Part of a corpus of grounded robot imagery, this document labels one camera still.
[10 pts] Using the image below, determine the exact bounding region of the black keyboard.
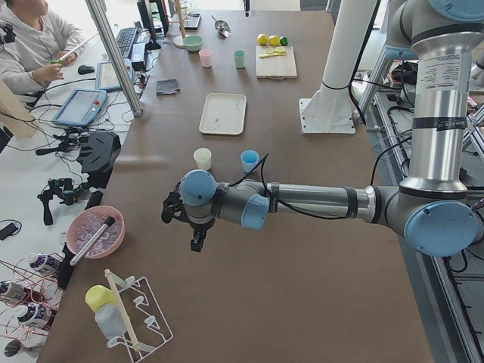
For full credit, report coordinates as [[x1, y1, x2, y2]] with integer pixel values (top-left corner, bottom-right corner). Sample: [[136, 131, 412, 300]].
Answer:
[[116, 27, 138, 58]]

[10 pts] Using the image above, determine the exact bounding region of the white wire cup rack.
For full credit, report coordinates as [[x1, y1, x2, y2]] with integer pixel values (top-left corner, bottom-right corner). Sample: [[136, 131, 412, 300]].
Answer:
[[104, 270, 174, 362]]

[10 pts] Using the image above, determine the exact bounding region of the blue plastic cup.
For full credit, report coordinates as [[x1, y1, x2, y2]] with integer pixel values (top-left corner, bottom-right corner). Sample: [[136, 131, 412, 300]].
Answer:
[[240, 150, 259, 173]]

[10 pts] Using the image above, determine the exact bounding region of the wooden mug tree stand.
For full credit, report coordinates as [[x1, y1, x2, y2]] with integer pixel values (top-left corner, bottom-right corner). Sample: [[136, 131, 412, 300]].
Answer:
[[169, 0, 187, 48]]

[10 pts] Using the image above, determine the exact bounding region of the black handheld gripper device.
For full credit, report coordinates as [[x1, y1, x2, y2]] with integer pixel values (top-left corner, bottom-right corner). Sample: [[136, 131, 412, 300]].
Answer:
[[37, 178, 91, 226]]

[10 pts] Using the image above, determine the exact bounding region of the mint green bowl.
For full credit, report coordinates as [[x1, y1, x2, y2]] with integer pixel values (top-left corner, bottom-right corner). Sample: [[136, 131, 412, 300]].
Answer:
[[183, 35, 203, 52]]

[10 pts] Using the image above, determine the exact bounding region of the pink bowl with ice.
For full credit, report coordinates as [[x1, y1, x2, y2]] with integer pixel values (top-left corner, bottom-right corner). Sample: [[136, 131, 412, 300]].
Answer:
[[67, 205, 126, 259]]

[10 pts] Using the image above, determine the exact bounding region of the green lime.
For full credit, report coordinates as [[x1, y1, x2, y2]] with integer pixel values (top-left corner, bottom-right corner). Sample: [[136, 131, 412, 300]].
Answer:
[[280, 36, 289, 46]]

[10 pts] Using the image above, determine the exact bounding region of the yellow cup on rack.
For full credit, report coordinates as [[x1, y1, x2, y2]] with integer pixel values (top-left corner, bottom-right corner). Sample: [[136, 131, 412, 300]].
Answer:
[[85, 285, 116, 312]]

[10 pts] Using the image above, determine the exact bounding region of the pink plastic cup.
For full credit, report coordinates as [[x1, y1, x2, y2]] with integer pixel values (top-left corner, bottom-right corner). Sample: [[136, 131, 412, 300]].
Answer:
[[198, 48, 213, 68]]

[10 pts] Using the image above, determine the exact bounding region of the metal muddler stick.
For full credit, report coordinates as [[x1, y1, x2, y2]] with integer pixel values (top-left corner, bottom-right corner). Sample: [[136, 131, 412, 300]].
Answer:
[[70, 216, 115, 267]]

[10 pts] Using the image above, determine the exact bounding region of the yellow lemon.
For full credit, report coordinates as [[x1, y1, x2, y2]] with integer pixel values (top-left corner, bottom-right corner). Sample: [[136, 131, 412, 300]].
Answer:
[[267, 35, 280, 47], [256, 33, 268, 46]]

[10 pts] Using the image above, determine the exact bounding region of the clear cup on rack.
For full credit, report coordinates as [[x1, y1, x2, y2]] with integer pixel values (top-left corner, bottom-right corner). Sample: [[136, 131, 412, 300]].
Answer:
[[95, 303, 127, 340]]

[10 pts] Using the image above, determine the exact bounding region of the dark grey cloth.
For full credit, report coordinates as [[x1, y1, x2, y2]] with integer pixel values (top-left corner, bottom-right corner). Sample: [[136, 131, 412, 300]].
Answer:
[[156, 79, 180, 95]]

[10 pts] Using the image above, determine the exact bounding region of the cream plastic cup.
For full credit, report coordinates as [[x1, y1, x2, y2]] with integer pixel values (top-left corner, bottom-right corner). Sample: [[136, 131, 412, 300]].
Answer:
[[193, 147, 212, 171]]

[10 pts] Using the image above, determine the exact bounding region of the yellow plastic knife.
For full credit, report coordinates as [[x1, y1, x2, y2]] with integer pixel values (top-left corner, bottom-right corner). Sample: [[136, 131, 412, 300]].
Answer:
[[258, 52, 287, 59]]

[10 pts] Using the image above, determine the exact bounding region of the wooden cutting board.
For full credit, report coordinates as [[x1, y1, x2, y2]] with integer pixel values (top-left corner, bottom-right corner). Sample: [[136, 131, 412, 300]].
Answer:
[[256, 45, 297, 79]]

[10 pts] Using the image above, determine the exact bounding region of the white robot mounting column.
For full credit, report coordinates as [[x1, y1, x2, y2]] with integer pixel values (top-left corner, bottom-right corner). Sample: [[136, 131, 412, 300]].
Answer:
[[299, 0, 380, 135]]

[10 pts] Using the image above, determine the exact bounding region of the seated person grey hoodie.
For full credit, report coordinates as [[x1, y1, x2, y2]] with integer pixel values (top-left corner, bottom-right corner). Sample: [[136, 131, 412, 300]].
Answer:
[[1, 1, 83, 95]]

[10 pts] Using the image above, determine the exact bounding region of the black computer mouse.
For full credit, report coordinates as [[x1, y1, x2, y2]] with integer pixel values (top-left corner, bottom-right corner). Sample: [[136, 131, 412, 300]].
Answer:
[[77, 65, 95, 75]]

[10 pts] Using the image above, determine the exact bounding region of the cream plastic tray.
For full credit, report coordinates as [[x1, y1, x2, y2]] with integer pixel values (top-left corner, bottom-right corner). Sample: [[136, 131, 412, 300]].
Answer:
[[199, 93, 247, 136]]

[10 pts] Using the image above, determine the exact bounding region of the aluminium frame post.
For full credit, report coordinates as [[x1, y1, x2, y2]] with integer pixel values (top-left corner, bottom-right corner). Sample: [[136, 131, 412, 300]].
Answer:
[[85, 0, 143, 116]]

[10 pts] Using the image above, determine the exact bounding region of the green plastic cup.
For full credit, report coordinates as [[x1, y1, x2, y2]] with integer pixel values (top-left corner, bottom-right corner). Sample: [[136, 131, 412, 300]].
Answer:
[[234, 49, 247, 69]]

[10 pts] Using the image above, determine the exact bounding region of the blue teach pendant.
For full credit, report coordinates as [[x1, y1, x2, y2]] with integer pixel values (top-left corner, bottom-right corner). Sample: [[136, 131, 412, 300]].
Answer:
[[95, 58, 135, 92], [52, 88, 107, 126]]

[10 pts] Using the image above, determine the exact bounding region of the metal scoop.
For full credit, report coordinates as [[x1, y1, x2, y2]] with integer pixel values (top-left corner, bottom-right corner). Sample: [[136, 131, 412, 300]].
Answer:
[[211, 14, 231, 38]]

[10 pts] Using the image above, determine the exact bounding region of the black plastic housing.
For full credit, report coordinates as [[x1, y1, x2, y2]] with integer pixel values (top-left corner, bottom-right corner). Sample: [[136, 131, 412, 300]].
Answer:
[[76, 132, 121, 188]]

